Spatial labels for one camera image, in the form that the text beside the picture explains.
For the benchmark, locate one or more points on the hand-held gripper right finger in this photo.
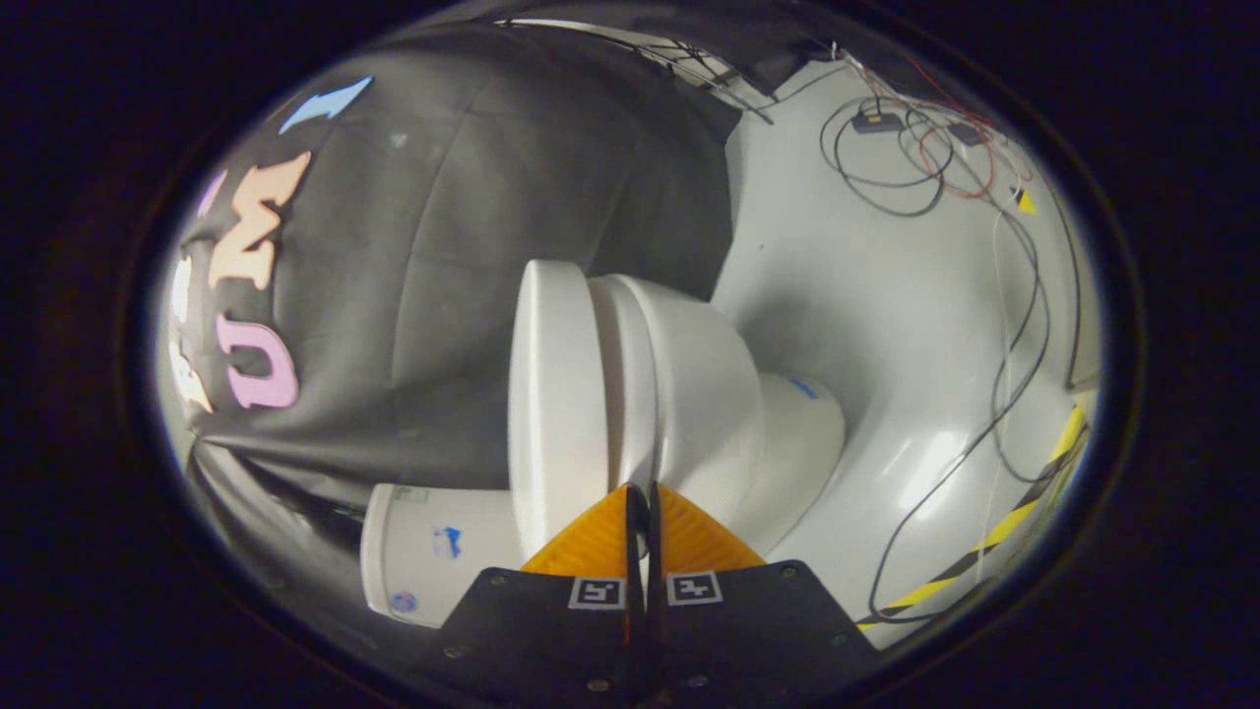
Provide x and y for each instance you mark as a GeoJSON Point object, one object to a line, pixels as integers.
{"type": "Point", "coordinates": [748, 630]}

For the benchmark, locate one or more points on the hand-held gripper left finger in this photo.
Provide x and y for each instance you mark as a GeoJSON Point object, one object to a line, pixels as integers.
{"type": "Point", "coordinates": [551, 640]}

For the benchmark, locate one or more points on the white toilet lid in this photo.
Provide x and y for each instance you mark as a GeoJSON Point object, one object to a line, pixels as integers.
{"type": "Point", "coordinates": [551, 394]}

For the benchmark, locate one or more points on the yellow black floor tape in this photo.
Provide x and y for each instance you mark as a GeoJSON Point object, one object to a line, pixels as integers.
{"type": "Point", "coordinates": [994, 537]}

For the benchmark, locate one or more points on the black backdrop cloth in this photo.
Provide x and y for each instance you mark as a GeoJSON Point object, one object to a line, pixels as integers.
{"type": "Point", "coordinates": [443, 295]}

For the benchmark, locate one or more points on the small yellow tape piece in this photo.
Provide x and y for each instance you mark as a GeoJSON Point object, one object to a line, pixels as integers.
{"type": "Point", "coordinates": [1026, 203]}

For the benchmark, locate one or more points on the small black adapter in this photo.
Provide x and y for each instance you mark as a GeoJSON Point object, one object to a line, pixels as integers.
{"type": "Point", "coordinates": [876, 121]}

